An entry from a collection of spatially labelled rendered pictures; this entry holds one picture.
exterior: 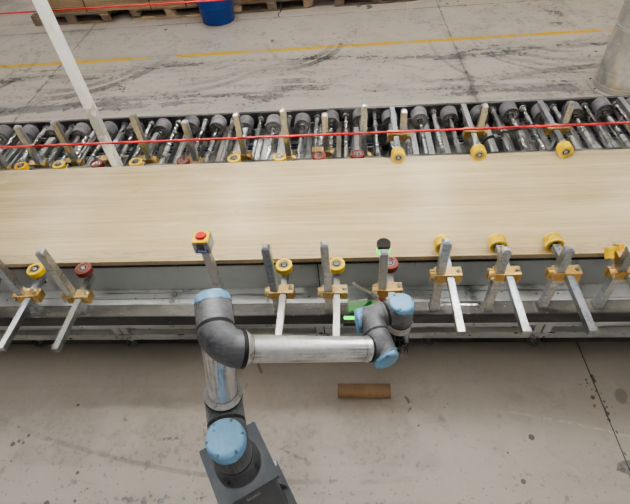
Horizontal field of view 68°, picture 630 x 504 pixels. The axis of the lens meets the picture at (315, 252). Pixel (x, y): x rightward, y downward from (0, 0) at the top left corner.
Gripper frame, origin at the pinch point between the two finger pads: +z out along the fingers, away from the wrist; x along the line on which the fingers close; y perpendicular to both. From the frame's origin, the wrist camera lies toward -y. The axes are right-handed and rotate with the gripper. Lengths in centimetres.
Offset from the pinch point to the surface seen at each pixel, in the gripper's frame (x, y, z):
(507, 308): 55, -30, 13
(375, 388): -6, -20, 75
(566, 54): 229, -429, 82
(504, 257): 45, -29, -25
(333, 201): -27, -86, -8
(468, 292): 41, -45, 21
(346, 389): -22, -19, 75
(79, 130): -208, -175, -3
